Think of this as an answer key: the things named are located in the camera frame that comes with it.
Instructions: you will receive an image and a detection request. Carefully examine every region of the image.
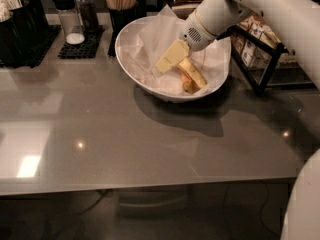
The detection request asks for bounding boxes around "pepper shaker black lid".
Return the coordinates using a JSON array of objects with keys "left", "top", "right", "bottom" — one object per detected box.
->
[{"left": 76, "top": 0, "right": 99, "bottom": 33}]

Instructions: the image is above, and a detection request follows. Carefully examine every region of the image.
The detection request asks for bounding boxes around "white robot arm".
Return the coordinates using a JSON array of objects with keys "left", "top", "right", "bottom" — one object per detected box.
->
[{"left": 155, "top": 0, "right": 320, "bottom": 88}]

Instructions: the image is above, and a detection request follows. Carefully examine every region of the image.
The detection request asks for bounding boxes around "white oval bowl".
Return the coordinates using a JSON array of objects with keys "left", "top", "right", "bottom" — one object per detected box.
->
[{"left": 114, "top": 15, "right": 232, "bottom": 103}]

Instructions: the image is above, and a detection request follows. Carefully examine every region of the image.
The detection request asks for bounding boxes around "black cup of stir sticks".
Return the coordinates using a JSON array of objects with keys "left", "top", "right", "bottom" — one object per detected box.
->
[{"left": 106, "top": 0, "right": 147, "bottom": 34}]

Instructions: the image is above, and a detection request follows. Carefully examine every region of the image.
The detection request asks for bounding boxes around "yellow banana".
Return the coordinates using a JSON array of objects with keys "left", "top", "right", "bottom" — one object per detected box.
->
[{"left": 177, "top": 58, "right": 207, "bottom": 94}]

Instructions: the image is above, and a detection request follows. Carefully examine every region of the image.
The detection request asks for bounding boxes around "white paper liner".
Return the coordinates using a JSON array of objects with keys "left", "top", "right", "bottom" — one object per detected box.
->
[{"left": 122, "top": 4, "right": 232, "bottom": 96}]

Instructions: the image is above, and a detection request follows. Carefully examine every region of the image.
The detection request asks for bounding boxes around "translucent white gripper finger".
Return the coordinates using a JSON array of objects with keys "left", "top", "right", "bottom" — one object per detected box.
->
[{"left": 152, "top": 67, "right": 166, "bottom": 78}]

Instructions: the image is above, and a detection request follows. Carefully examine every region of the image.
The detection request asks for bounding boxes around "salt shaker black lid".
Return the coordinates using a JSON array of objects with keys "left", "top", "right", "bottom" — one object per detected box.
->
[{"left": 52, "top": 0, "right": 85, "bottom": 45}]

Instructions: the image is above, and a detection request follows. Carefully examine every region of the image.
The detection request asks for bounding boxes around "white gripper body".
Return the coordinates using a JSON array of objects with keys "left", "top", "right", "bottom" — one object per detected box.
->
[{"left": 179, "top": 9, "right": 219, "bottom": 52}]

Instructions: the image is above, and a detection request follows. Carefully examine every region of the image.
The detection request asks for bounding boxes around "black sugar packet caddy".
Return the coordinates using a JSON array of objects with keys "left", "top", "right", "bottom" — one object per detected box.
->
[{"left": 0, "top": 0, "right": 48, "bottom": 66}]

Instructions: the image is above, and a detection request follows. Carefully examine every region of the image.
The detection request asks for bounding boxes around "large black rubber mat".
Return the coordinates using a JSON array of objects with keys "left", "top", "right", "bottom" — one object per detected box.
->
[{"left": 0, "top": 25, "right": 61, "bottom": 68}]

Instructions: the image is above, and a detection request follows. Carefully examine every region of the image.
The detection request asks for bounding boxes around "black wire condiment rack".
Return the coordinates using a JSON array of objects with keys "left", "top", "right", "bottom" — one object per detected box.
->
[{"left": 227, "top": 15, "right": 315, "bottom": 95}]

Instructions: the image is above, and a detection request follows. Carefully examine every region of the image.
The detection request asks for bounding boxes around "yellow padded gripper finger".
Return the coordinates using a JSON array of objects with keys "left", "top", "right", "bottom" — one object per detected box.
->
[{"left": 156, "top": 40, "right": 190, "bottom": 74}]

